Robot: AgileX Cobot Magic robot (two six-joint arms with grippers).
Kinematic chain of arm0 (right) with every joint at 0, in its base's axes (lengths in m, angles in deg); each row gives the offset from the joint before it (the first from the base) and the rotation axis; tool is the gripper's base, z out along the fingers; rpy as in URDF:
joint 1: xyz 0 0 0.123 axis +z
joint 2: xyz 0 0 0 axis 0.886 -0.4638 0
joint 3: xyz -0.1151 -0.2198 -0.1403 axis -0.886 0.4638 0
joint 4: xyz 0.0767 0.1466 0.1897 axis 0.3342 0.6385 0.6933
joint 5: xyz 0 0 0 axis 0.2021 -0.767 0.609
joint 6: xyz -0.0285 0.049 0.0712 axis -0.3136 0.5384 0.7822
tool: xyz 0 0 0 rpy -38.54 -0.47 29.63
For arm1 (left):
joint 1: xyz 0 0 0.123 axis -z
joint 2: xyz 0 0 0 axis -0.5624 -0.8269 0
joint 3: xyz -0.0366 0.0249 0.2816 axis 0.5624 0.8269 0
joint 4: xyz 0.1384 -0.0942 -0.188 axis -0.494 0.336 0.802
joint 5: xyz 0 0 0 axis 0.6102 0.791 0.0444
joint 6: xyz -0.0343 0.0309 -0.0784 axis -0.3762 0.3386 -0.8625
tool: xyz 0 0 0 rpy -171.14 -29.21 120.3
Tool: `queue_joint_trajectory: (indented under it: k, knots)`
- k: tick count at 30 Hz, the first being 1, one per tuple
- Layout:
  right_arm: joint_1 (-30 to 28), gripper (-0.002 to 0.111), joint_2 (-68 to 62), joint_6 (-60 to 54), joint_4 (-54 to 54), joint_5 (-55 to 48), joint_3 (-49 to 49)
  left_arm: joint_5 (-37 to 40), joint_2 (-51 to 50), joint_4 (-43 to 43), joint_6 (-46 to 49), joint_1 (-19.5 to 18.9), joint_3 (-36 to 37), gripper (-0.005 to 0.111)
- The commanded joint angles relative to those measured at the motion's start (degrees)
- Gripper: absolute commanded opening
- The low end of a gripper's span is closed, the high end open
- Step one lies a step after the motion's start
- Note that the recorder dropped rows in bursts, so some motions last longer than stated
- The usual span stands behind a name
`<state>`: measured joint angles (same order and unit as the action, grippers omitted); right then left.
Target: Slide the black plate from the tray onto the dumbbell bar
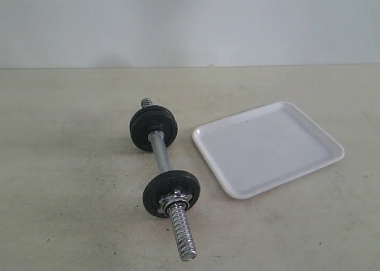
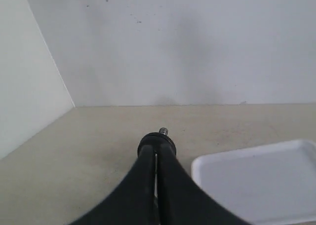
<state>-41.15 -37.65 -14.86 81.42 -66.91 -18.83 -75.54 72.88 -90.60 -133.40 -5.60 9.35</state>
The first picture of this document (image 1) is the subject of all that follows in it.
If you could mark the white rectangular plastic tray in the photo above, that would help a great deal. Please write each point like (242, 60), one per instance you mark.
(255, 151)

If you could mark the chrome threaded dumbbell bar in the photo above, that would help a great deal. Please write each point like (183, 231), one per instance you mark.
(183, 235)

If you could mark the chrome star collar nut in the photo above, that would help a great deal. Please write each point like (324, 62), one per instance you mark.
(175, 198)

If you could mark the black plate bar end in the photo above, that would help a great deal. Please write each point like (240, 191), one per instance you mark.
(150, 122)

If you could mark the black weight plate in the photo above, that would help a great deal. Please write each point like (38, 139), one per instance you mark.
(148, 109)

